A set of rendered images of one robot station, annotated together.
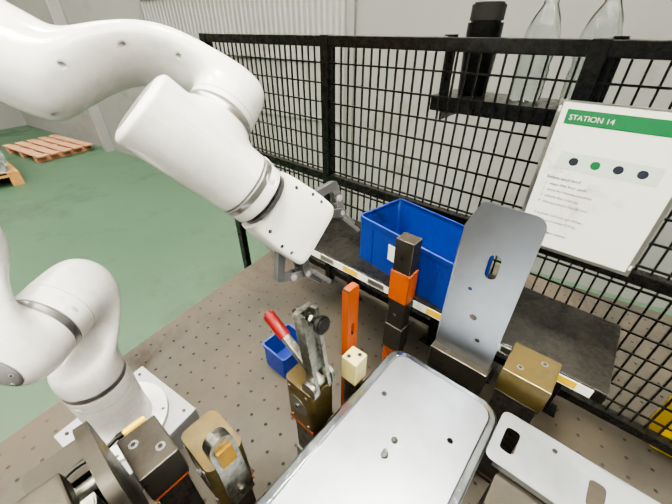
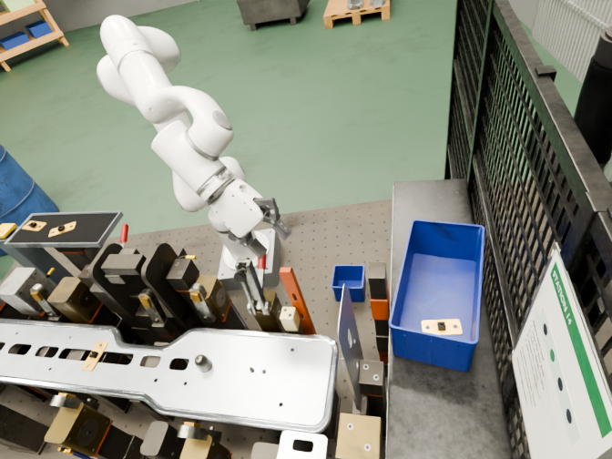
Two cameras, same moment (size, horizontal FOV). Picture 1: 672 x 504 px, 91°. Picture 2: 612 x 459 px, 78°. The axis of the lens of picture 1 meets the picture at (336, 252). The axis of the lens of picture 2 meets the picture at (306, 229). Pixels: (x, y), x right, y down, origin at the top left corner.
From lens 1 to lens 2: 0.71 m
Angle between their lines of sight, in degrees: 54
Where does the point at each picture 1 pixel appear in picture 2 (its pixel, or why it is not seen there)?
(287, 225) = (225, 213)
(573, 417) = not seen: outside the picture
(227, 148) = (185, 168)
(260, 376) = (326, 285)
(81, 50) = (156, 103)
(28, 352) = (183, 199)
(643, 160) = (573, 400)
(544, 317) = (461, 446)
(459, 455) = (273, 413)
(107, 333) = not seen: hidden behind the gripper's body
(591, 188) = (545, 377)
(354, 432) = (257, 348)
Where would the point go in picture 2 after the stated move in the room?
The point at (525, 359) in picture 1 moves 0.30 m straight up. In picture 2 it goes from (362, 429) to (341, 360)
